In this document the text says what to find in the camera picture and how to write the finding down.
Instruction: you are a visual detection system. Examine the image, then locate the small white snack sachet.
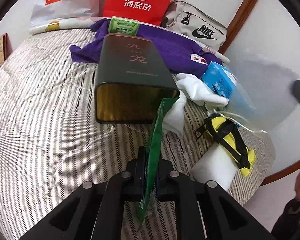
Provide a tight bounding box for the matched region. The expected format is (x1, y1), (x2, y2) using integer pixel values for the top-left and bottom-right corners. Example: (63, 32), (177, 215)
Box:
(190, 54), (207, 64)

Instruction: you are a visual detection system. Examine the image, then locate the purple towel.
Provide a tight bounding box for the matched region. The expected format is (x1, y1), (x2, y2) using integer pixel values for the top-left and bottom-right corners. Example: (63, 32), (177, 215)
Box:
(69, 19), (222, 78)

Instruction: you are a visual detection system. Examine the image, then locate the grey Nike bag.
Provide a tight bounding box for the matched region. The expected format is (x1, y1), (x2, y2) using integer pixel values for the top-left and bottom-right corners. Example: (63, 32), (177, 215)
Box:
(161, 0), (227, 51)

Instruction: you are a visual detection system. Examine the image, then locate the white Miniso plastic bag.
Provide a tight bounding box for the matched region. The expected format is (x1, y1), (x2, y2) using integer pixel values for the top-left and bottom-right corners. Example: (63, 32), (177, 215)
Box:
(30, 0), (99, 26)

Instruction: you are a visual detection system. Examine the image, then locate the blue cardboard box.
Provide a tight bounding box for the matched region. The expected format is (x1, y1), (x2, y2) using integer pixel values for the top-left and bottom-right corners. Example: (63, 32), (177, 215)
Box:
(201, 61), (256, 128)

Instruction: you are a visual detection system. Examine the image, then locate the green tissue pack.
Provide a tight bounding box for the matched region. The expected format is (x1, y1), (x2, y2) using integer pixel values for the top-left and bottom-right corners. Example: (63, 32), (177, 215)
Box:
(108, 16), (140, 36)

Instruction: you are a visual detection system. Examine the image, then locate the striped quilted mattress pad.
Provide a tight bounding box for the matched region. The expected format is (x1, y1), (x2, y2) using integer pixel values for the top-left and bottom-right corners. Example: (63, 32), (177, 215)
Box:
(0, 29), (276, 239)

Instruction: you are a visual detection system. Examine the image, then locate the green sachet packet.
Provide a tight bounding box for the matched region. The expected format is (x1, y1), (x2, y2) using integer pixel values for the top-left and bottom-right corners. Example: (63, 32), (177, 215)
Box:
(136, 97), (179, 225)

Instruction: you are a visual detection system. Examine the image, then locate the brown wooden door frame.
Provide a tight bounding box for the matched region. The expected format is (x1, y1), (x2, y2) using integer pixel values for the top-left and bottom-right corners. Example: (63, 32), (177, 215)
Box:
(219, 0), (258, 54)

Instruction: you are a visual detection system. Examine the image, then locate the yellow black pouch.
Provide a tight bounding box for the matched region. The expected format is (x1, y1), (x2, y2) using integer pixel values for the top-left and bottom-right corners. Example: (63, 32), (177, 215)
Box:
(194, 114), (257, 177)

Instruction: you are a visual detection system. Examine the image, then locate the white cloth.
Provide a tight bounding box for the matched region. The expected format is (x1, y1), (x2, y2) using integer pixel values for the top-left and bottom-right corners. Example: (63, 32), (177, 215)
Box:
(162, 73), (229, 138)

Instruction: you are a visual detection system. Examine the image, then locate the clear plastic bag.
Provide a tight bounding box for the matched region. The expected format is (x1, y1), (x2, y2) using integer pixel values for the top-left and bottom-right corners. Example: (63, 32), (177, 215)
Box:
(216, 53), (298, 135)

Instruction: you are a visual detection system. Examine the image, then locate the dark green tea tin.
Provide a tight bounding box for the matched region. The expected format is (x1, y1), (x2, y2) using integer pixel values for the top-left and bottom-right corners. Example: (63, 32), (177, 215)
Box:
(94, 34), (179, 124)

